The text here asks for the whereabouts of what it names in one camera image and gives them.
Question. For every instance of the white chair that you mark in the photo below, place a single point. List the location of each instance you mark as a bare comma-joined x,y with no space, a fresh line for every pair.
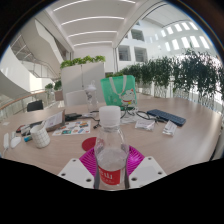
76,98

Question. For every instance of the white grid-patterned mug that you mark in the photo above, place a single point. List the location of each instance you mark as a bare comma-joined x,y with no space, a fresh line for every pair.
40,136

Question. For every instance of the black power bank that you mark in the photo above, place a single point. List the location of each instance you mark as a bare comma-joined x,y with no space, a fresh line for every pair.
72,116

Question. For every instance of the pale grey oval device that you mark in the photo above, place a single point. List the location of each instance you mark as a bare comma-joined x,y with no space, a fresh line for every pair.
13,134

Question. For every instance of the row of green plants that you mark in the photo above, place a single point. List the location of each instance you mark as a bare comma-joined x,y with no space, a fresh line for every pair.
186,73

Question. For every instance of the black notebook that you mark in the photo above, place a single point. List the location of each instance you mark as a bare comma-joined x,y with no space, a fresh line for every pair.
36,124

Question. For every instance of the white packet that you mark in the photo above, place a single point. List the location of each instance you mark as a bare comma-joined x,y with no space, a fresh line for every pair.
145,124
169,128

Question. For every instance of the white cabinet topped with plants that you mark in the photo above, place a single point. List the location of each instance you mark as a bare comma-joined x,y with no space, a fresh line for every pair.
83,78

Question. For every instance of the green cartoon tote bag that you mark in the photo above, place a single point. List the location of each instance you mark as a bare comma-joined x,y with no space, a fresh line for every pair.
116,91

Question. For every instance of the small blue tube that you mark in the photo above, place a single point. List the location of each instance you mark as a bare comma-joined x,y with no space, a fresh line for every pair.
27,138

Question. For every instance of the clear sports bottle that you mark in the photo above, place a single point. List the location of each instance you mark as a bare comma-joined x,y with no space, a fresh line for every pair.
91,98

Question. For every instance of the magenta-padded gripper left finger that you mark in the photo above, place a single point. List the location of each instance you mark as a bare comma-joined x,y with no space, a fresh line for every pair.
77,171

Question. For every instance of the black chair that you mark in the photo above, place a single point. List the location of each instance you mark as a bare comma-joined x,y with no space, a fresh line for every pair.
35,105

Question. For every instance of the dark blue keyboard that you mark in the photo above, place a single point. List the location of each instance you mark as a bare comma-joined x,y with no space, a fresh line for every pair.
166,117

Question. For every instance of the flat round red coaster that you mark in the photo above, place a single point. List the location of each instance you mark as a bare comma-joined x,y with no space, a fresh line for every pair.
88,144

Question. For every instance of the clear water bottle red label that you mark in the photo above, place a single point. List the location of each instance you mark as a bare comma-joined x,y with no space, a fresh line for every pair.
111,156

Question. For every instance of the white computer mouse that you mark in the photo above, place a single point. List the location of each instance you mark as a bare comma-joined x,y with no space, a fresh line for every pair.
15,142

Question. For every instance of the red and black case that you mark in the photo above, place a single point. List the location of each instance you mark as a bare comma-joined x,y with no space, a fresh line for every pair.
19,128

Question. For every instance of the brown planter with plant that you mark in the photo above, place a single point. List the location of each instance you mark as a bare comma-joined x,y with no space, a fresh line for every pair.
58,93

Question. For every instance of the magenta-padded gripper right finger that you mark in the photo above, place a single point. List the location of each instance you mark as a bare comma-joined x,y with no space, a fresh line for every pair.
146,170

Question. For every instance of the brown box with paper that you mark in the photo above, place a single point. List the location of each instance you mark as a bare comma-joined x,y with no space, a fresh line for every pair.
55,120

